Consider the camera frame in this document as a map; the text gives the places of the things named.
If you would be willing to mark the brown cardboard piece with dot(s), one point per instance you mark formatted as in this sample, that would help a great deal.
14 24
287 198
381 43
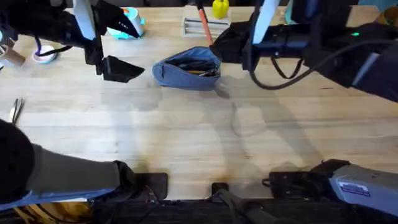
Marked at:
14 56

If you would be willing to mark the wrist upright flat plate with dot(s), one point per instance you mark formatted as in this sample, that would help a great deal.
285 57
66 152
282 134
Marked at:
264 18
84 18

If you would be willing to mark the pale slotted box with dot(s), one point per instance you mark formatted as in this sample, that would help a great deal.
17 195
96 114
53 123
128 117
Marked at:
192 28

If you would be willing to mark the blue soft zip bag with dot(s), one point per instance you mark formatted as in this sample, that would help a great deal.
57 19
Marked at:
180 77

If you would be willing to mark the small black rail clamp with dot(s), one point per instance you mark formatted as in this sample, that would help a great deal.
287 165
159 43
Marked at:
219 188

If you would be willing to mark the left wrist upright flat plate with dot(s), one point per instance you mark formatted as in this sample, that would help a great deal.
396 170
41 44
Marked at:
84 18

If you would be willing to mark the teal and white tape dispenser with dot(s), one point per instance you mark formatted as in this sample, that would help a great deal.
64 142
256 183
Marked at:
136 18

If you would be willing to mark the right wrist upright flat plate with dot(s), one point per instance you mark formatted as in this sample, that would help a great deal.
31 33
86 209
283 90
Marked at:
264 18

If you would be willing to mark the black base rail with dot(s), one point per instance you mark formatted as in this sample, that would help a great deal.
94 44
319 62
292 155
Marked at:
186 213

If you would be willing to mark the white tape roll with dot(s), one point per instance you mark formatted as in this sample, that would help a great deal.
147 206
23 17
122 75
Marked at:
46 59

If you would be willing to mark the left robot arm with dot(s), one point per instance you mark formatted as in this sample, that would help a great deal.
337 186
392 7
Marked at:
62 174

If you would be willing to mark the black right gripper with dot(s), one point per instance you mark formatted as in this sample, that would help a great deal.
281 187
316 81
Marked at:
289 40

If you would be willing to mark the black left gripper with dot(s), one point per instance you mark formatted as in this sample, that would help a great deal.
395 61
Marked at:
93 53

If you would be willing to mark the brown tape roll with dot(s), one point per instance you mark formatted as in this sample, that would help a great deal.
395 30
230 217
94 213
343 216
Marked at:
387 17

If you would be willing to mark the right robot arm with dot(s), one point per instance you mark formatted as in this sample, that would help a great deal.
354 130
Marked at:
367 186

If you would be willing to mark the black tweezers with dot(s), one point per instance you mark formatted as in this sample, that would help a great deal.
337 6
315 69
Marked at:
18 109

